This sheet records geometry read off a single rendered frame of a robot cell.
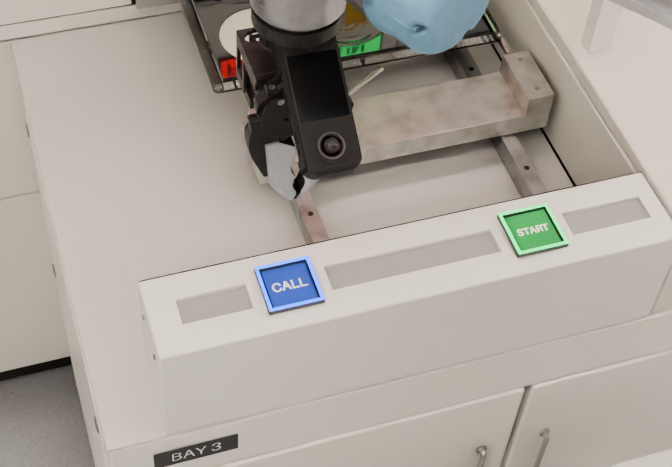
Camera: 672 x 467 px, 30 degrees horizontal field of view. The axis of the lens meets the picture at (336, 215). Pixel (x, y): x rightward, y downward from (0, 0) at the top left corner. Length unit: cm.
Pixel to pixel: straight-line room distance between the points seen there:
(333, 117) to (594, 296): 49
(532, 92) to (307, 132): 60
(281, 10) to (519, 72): 65
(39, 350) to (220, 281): 102
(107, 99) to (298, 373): 50
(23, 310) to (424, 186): 85
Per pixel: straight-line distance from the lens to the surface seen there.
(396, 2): 82
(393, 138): 148
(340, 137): 96
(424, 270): 125
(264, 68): 102
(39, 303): 212
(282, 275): 123
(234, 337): 119
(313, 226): 142
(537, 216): 131
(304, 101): 97
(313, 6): 93
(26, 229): 197
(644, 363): 154
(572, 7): 156
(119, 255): 143
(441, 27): 83
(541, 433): 158
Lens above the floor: 194
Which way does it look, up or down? 50 degrees down
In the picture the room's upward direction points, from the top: 5 degrees clockwise
